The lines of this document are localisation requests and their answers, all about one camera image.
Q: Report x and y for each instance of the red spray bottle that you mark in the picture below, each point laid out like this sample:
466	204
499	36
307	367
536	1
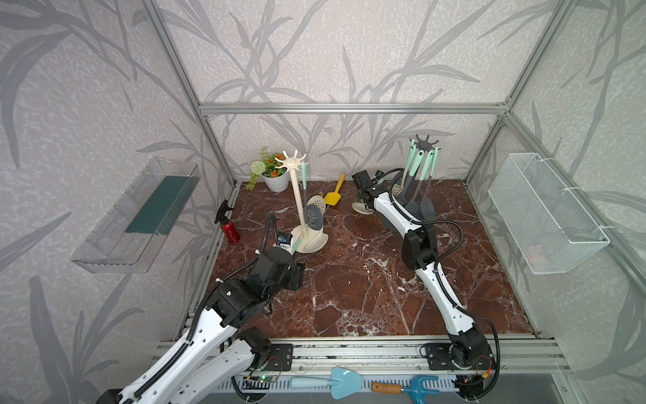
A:
226	224

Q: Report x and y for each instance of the blue garden fork wooden handle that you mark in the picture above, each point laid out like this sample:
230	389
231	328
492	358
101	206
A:
416	390

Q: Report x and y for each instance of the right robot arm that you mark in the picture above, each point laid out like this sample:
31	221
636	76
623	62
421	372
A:
419	253

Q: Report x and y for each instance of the grey skimmer green handle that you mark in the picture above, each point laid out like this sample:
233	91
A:
410	177
411	154

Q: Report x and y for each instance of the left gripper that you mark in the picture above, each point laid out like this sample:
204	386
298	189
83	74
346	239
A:
296	273

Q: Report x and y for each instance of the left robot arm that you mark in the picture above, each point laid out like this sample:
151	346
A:
216	347

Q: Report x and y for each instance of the dark grey utensil rack stand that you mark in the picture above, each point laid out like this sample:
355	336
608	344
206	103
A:
424	145

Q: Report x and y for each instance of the clear plastic wall shelf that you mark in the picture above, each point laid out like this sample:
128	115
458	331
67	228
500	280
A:
133	232

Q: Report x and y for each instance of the cream utensil rack stand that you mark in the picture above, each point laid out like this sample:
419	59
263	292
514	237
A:
293	166

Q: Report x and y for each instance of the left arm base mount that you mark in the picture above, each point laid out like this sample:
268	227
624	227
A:
276	357

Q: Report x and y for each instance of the white wire mesh basket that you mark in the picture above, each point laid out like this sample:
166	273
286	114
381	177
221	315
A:
552	229

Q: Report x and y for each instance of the yellow toy shovel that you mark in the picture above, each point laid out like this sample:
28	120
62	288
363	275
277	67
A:
332	198

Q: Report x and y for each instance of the large cream skimmer green handle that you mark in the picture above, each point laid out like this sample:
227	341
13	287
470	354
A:
396	188

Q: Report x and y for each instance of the potted artificial plant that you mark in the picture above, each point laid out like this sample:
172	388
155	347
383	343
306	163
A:
269	169

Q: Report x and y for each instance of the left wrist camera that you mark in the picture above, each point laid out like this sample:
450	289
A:
286	241

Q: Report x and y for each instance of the light blue garden trowel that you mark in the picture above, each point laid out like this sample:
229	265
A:
343	383

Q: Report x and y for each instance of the small cream skimmer green handle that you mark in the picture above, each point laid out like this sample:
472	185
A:
361	208

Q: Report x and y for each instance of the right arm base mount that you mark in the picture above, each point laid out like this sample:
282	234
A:
447	356

